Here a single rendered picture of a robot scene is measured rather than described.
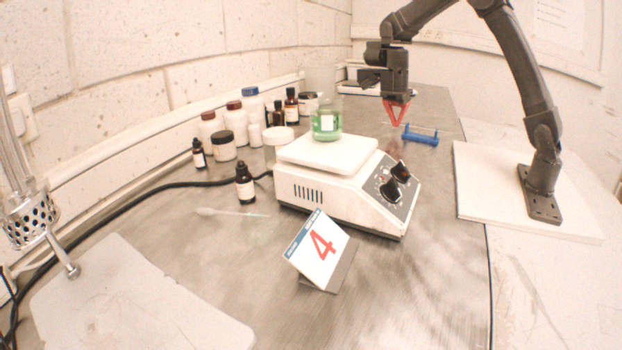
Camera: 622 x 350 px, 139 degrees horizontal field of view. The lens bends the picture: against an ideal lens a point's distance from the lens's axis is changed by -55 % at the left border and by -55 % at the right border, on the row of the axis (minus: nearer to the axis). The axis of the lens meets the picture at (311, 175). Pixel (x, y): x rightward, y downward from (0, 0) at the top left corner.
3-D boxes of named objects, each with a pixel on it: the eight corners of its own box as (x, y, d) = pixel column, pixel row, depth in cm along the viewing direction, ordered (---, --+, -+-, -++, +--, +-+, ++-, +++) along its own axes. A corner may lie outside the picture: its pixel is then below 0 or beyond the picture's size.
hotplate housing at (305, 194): (418, 195, 41) (427, 151, 37) (401, 245, 31) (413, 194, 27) (305, 167, 51) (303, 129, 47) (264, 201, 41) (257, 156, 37)
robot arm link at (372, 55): (358, 67, 64) (356, 23, 58) (381, 65, 68) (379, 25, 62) (390, 70, 55) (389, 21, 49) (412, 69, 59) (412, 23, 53)
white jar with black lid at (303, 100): (315, 110, 89) (314, 90, 86) (321, 114, 84) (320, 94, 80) (296, 112, 88) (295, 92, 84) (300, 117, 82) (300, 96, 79)
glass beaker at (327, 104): (350, 144, 39) (351, 92, 35) (320, 151, 37) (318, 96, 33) (330, 132, 44) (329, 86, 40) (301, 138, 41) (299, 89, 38)
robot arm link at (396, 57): (378, 71, 61) (377, 45, 57) (393, 71, 63) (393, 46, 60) (398, 74, 55) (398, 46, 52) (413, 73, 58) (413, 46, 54)
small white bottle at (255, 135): (264, 146, 61) (260, 114, 58) (253, 148, 60) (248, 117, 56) (259, 142, 64) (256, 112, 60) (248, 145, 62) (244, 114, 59)
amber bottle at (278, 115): (279, 134, 68) (276, 102, 64) (271, 131, 71) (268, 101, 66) (289, 130, 71) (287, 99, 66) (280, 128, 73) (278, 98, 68)
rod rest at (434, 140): (439, 141, 62) (441, 128, 60) (437, 145, 59) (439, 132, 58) (404, 133, 67) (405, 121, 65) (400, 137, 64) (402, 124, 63)
